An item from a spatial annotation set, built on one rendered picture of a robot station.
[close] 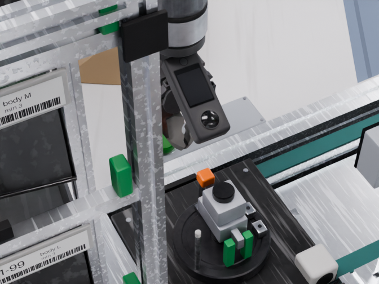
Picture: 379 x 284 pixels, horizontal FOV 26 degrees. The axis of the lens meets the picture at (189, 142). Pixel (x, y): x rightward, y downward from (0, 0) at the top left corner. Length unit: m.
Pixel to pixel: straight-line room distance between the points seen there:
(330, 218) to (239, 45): 0.48
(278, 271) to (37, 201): 0.40
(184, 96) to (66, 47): 0.54
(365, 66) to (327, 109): 1.51
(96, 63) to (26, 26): 1.06
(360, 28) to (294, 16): 1.34
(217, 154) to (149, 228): 0.67
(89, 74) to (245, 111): 0.33
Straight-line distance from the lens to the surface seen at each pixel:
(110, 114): 1.51
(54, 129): 0.61
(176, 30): 0.99
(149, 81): 0.54
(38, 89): 0.50
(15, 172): 0.62
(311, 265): 1.16
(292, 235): 1.21
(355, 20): 3.07
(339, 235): 1.28
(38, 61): 0.49
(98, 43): 0.50
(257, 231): 1.16
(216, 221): 1.10
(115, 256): 1.20
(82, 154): 0.83
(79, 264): 0.75
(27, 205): 0.93
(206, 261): 1.15
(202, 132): 1.01
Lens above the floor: 1.96
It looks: 49 degrees down
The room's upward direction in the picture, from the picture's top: straight up
